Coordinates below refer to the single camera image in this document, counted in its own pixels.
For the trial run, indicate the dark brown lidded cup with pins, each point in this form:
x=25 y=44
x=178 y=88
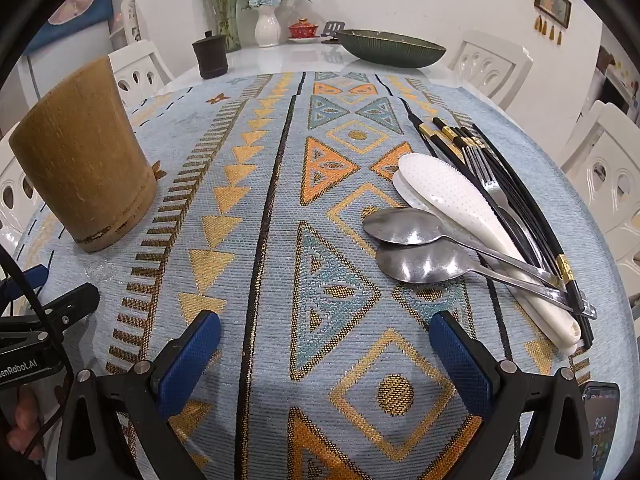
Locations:
x=210 y=57

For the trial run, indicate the black chopstick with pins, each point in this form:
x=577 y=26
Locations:
x=440 y=125
x=459 y=138
x=415 y=120
x=566 y=266
x=472 y=143

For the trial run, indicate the wooden utensil holder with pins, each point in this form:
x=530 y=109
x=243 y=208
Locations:
x=82 y=160

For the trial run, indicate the glass vase with green stems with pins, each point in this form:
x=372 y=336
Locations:
x=227 y=10

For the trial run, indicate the metal fork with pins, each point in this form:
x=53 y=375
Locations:
x=492 y=187

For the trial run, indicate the dark green bowl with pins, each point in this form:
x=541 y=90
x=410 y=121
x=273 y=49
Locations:
x=390 y=47

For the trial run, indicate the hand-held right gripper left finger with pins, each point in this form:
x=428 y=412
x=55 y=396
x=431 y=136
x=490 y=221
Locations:
x=192 y=360

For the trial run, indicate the red lidded teacup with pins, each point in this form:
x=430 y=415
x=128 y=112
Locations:
x=302 y=30

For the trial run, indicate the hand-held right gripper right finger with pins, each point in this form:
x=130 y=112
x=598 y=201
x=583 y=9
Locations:
x=457 y=360

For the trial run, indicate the blue cloth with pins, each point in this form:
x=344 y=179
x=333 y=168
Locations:
x=70 y=5

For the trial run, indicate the dark framed picture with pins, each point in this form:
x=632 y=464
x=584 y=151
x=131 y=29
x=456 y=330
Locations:
x=552 y=2

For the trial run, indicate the white vase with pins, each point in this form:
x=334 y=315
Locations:
x=267 y=27

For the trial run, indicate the smartphone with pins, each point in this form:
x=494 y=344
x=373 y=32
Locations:
x=600 y=425

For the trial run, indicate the white shelf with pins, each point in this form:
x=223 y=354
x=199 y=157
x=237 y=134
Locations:
x=125 y=17

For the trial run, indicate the grey phone stand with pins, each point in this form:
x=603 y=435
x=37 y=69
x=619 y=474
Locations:
x=333 y=30

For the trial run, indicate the person's left hand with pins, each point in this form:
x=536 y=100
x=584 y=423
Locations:
x=22 y=415

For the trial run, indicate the white chair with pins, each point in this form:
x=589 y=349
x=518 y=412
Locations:
x=492 y=67
x=135 y=72
x=15 y=210
x=607 y=170

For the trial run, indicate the blue patterned tablecloth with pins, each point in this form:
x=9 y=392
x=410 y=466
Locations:
x=300 y=210

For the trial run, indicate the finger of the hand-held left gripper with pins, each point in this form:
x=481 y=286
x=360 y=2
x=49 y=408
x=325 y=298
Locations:
x=25 y=280
x=70 y=305

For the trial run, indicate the gold tassels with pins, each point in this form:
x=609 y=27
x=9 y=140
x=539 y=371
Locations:
x=545 y=27

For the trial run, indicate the white rice paddle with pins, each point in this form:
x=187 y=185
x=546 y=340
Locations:
x=400 y=186
x=445 y=185

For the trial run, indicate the metal spoon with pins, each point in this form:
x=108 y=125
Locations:
x=420 y=262
x=400 y=227

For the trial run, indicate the white refrigerator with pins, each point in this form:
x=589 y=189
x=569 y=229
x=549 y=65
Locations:
x=60 y=75

